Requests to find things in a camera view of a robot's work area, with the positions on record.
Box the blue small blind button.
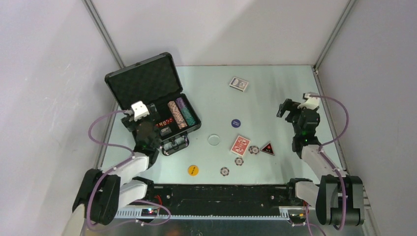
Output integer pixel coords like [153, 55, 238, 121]
[231, 119, 241, 128]

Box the poker chip middle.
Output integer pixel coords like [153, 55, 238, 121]
[234, 157, 244, 166]

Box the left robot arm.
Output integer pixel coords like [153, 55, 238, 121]
[73, 110, 161, 230]

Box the black triangular all-in marker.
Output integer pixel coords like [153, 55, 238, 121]
[260, 141, 275, 156]

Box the black poker set case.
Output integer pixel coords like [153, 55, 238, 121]
[104, 52, 201, 156]

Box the pink brown chip stack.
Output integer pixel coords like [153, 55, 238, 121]
[168, 101, 188, 129]

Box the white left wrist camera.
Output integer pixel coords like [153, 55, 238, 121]
[129, 101, 150, 121]

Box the yellow round button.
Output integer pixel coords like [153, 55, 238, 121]
[187, 165, 199, 176]

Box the blue playing card deck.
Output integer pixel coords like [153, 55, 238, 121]
[229, 77, 249, 92]

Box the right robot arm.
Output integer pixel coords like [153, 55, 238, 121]
[277, 99, 365, 230]

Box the purple chip stack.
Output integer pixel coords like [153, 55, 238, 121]
[175, 97, 186, 111]

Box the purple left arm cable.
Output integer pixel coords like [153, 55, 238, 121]
[85, 110, 172, 229]

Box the clear round dealer button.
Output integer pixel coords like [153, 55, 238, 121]
[208, 134, 221, 146]

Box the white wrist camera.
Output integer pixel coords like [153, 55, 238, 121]
[297, 92, 321, 110]
[129, 101, 150, 121]

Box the poker chip near triangle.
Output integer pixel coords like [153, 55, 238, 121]
[248, 146, 260, 155]

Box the red playing card deck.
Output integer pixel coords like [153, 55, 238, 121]
[230, 135, 251, 157]

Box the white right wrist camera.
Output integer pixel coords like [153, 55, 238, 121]
[297, 92, 321, 110]

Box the poker chip lower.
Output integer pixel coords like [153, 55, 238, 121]
[220, 167, 230, 177]

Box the key in plastic bag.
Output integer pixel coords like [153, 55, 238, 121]
[160, 127, 172, 136]

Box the teal chip stack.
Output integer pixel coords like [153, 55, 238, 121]
[180, 107, 196, 126]

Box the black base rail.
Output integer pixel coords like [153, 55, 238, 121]
[144, 184, 304, 218]

